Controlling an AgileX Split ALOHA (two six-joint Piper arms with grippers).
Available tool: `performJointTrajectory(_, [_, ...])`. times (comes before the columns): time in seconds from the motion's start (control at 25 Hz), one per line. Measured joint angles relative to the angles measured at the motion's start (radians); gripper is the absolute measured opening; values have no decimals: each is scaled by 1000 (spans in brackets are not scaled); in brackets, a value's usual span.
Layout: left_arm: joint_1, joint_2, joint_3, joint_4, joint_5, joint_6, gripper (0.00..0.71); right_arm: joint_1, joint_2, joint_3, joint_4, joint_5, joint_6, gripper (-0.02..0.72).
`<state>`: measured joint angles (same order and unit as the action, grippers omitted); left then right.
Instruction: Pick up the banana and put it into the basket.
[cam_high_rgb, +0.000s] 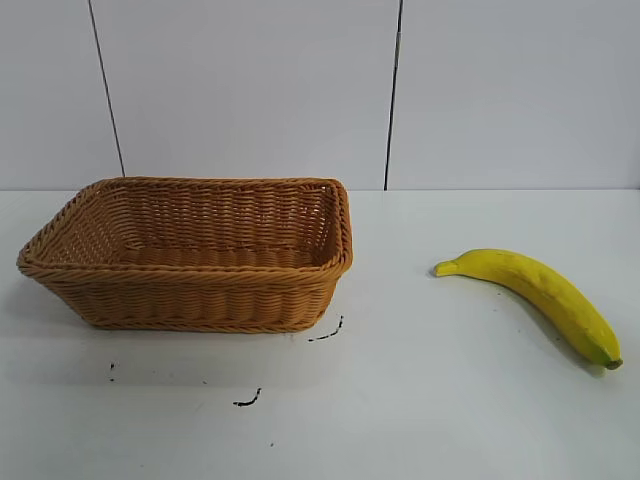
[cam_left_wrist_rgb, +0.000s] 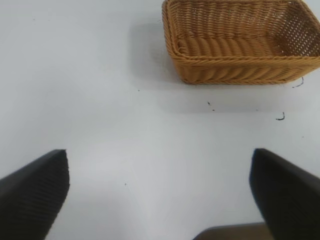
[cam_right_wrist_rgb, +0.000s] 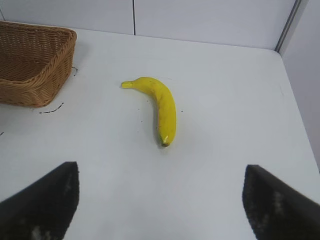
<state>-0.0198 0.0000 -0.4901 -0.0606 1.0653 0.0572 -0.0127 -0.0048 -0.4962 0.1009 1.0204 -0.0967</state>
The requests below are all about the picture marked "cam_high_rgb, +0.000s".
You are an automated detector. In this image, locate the yellow banana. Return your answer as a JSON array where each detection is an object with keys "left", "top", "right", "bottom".
[{"left": 432, "top": 248, "right": 624, "bottom": 371}]

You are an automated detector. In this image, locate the brown woven wicker basket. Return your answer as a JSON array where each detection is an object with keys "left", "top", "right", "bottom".
[{"left": 16, "top": 174, "right": 355, "bottom": 334}]

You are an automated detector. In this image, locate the thin black vertical wall strip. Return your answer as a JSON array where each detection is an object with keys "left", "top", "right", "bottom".
[
  {"left": 382, "top": 0, "right": 405, "bottom": 192},
  {"left": 88, "top": 0, "right": 126, "bottom": 178}
]

